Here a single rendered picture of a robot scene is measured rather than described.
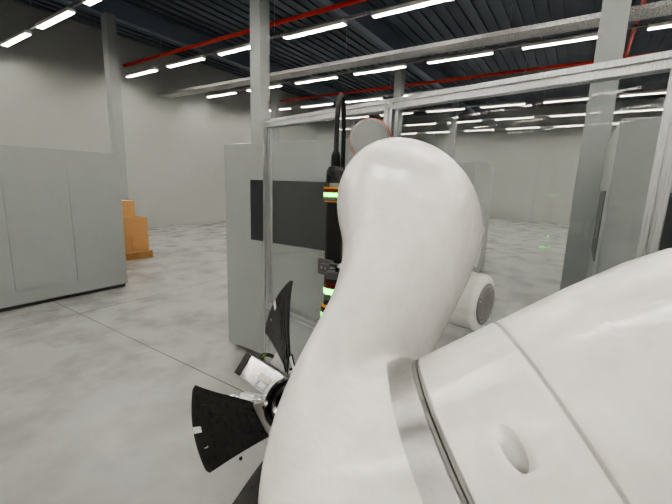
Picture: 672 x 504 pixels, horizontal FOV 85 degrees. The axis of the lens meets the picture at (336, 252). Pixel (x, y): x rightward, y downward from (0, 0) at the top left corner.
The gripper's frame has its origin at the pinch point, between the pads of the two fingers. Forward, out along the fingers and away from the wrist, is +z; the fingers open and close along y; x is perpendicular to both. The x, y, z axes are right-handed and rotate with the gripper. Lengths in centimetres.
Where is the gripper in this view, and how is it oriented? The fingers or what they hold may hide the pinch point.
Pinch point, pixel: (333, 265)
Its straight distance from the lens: 74.9
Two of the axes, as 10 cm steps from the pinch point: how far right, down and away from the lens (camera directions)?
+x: 0.3, -9.8, -1.8
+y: 7.1, -1.1, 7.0
